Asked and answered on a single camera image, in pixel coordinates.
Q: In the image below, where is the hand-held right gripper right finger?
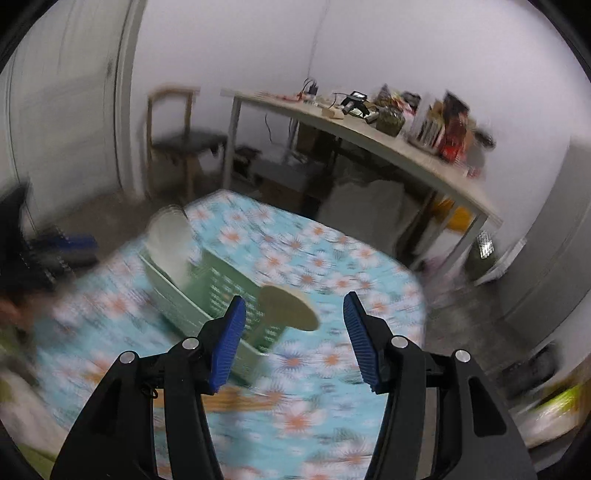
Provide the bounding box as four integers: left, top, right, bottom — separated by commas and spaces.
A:
342, 291, 539, 480

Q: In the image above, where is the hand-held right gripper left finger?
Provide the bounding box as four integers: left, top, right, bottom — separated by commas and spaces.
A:
50, 295, 247, 480

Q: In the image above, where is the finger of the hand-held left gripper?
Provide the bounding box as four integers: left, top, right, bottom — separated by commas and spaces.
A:
28, 249, 100, 278
34, 233, 99, 250

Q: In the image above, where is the green perforated utensil basket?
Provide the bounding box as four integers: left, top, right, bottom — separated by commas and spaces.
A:
139, 244, 289, 384

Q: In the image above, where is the pale green ladle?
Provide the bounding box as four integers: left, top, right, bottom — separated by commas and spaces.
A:
256, 285, 319, 352

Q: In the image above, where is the pale green plate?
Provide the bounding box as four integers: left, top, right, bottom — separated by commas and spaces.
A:
145, 205, 192, 287

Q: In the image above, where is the blue floral blanket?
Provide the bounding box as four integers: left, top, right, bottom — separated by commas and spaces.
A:
28, 189, 428, 480

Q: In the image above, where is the white door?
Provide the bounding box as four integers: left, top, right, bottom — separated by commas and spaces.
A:
0, 14, 139, 241

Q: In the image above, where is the white plastic bag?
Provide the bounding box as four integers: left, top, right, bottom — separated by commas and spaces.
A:
318, 178, 407, 259

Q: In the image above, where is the wooden chair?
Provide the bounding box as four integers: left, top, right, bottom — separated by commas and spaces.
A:
147, 85, 229, 199

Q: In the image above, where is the dark green bag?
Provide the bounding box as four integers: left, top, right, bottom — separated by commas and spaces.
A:
466, 231, 497, 278

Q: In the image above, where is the yellow plastic bag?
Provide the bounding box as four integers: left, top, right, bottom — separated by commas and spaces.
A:
434, 198, 472, 232

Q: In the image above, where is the black rice cooker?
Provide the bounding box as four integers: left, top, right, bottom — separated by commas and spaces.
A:
508, 344, 557, 398

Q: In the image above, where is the plastic bag of greens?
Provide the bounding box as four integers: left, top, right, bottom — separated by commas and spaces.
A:
522, 383, 583, 444

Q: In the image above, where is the grey desk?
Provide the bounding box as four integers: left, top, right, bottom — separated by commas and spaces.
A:
221, 89, 504, 278

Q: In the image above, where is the brown cardboard box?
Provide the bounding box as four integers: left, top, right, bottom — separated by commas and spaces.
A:
293, 121, 326, 155

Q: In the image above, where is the silver refrigerator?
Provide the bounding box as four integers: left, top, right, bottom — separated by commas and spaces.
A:
501, 138, 591, 352

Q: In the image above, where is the glass jar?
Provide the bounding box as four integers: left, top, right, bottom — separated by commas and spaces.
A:
376, 105, 406, 137

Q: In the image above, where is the red bottle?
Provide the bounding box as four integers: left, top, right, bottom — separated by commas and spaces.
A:
438, 108, 467, 160

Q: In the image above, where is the black work light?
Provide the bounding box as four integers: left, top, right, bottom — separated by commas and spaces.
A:
342, 91, 370, 116

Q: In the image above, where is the thin wall cable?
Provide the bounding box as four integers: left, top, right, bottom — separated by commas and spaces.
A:
305, 0, 324, 88

